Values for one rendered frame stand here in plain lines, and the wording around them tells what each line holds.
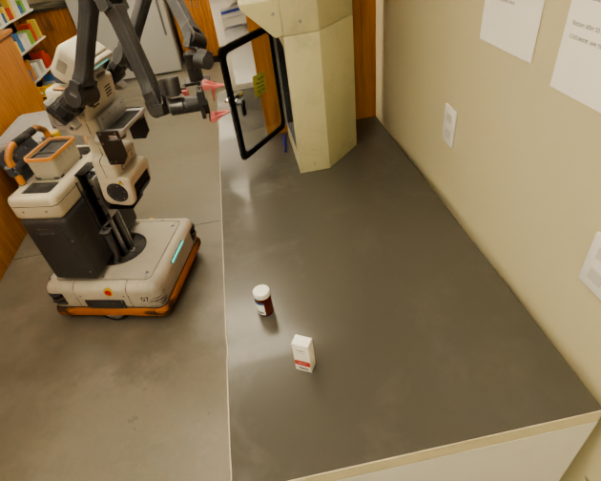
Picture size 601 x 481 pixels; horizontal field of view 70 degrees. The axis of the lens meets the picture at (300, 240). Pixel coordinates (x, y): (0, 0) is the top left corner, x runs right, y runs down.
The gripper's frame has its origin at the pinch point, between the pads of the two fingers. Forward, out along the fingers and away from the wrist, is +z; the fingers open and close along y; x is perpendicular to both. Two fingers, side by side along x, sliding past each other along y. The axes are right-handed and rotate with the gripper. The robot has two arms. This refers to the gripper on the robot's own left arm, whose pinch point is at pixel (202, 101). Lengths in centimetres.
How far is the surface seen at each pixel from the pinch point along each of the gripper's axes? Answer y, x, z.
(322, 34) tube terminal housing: 45, -45, -30
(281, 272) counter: 19, -97, 16
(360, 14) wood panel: 67, -9, -26
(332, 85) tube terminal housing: 47, -43, -13
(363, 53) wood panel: 68, -9, -11
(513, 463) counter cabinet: 58, -151, 30
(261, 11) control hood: 28, -46, -39
